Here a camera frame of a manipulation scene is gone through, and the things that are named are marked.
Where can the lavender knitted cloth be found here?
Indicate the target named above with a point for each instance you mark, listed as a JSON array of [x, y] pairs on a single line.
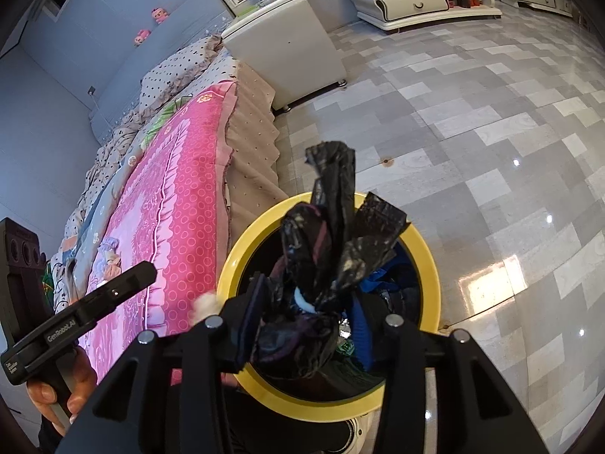
[[109, 247]]

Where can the grey patterned quilt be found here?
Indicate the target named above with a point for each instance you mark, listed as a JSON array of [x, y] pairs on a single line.
[[101, 208]]

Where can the yellow rimmed black trash bin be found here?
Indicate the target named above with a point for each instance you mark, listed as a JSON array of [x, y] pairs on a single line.
[[425, 269]]

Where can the pink floral blanket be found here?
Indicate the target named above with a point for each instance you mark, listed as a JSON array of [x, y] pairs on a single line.
[[179, 198]]

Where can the green printed cloth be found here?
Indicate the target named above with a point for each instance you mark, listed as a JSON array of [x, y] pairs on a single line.
[[170, 111]]

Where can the polka dot pillow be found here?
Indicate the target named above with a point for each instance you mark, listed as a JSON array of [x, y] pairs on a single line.
[[179, 71]]

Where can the cream coffee table with drawer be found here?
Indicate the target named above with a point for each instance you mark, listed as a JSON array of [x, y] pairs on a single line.
[[416, 4]]

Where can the blue plastic bag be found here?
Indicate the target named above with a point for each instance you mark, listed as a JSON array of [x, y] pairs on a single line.
[[361, 326]]

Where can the pink plush doll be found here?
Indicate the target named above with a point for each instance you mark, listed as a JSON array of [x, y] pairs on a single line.
[[160, 15]]

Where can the small pink plush toy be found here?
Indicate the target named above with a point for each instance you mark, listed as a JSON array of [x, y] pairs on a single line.
[[142, 38]]

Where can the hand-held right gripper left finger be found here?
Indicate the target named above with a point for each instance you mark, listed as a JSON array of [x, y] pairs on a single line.
[[246, 328]]

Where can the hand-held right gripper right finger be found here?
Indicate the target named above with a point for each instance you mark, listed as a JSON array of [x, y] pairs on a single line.
[[394, 336]]

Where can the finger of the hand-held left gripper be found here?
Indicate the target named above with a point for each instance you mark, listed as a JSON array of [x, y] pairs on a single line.
[[125, 286]]

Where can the brown bed skirt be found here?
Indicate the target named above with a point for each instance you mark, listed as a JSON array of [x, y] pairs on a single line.
[[250, 151]]

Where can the cream nightstand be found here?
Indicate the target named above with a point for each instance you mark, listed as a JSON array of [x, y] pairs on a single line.
[[283, 47]]

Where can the knotted black plastic bag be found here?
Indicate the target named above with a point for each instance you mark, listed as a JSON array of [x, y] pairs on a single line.
[[331, 208]]

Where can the person's left hand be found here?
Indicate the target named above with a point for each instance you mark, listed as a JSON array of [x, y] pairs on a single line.
[[84, 383]]

